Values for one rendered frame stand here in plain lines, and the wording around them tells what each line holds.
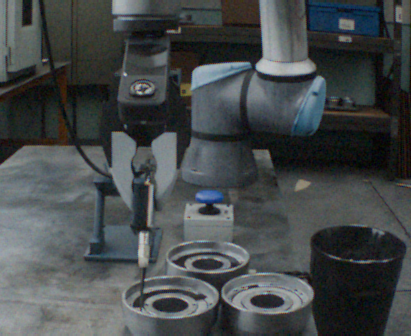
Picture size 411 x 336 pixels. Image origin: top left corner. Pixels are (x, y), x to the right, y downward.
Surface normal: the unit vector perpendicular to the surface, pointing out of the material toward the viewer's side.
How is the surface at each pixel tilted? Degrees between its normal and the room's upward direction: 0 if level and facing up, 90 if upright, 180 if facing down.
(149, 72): 32
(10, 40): 90
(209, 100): 90
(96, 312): 0
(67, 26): 90
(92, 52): 90
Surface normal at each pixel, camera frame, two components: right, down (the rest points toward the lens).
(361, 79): -0.09, 0.27
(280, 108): -0.45, 0.42
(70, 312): 0.00, -0.96
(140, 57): -0.03, -0.67
